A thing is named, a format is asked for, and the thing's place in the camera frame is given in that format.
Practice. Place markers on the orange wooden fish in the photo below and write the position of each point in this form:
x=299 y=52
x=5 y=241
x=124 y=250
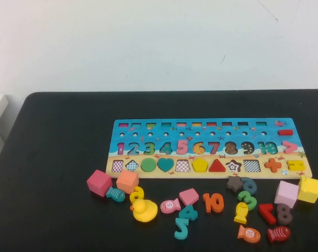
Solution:
x=248 y=233

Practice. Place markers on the teal heart puzzle piece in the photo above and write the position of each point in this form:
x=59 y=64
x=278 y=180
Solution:
x=165 y=164

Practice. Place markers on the yellow pentagon puzzle piece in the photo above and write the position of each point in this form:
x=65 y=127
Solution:
x=200 y=166

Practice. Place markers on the orange wooden cube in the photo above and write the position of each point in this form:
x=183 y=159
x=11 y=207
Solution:
x=127 y=181

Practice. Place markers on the pink greater-than sign piece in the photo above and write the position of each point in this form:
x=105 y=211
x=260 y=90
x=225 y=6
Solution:
x=293 y=147

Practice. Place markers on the pink wooden fish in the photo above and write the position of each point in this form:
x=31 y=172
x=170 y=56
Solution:
x=170 y=205

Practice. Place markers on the teal number four piece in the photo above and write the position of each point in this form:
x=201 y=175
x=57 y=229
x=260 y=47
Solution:
x=190 y=213

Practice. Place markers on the teal wooden fish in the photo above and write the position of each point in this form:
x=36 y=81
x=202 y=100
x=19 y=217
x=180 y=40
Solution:
x=116 y=194

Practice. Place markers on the turquoise number two piece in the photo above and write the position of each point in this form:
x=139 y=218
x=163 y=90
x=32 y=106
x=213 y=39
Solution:
x=179 y=223

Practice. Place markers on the yellow equals sign piece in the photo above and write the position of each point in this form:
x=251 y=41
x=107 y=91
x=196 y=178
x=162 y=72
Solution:
x=295 y=162

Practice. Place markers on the green number three piece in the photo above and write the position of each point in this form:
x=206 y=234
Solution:
x=251 y=202

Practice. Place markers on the magenta wooden cube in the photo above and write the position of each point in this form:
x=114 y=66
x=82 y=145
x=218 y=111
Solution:
x=98 y=183

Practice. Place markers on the orange plus sign piece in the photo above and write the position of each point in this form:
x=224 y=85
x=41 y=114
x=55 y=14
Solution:
x=273 y=165

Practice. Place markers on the red minus sign piece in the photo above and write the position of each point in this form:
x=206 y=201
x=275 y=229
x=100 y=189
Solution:
x=285 y=132

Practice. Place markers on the red wooden fish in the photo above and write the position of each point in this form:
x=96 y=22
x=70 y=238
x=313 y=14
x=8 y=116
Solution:
x=278 y=234

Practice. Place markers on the pink number five piece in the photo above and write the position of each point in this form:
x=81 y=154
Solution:
x=183 y=142

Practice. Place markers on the brown star puzzle piece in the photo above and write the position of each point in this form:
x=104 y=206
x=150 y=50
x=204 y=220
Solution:
x=234 y=183

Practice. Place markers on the yellow wooden fish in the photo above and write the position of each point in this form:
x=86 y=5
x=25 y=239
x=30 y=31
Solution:
x=241 y=212

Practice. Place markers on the yellow number six piece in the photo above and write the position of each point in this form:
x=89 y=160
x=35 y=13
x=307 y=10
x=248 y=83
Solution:
x=133 y=197

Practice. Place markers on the pink trapezoid puzzle piece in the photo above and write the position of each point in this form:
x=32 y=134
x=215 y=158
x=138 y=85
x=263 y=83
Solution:
x=189 y=197

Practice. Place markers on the wooden number shape puzzle board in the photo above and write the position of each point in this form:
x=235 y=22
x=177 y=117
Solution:
x=157 y=134

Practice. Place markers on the green circle puzzle piece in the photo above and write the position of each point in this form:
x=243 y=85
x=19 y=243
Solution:
x=148 y=165

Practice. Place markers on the red triangle puzzle piece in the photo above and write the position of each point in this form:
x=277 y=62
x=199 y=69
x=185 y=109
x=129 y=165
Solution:
x=217 y=167

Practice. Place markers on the light pink wooden cube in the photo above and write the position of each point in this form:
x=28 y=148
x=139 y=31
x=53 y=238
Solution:
x=286 y=194

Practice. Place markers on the yellow rubber duck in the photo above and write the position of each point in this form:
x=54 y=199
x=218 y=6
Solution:
x=145 y=211

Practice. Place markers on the yellow wooden cube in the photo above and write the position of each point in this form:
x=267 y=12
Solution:
x=309 y=190

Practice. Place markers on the grey-blue number nine piece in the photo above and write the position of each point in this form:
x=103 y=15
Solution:
x=254 y=186

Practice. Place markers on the red number seven piece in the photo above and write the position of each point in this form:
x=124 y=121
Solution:
x=270 y=217

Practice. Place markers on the brown number eight piece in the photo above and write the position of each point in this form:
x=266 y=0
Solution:
x=284 y=214

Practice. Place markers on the orange number ten piece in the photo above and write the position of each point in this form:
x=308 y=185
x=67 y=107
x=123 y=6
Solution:
x=208 y=203

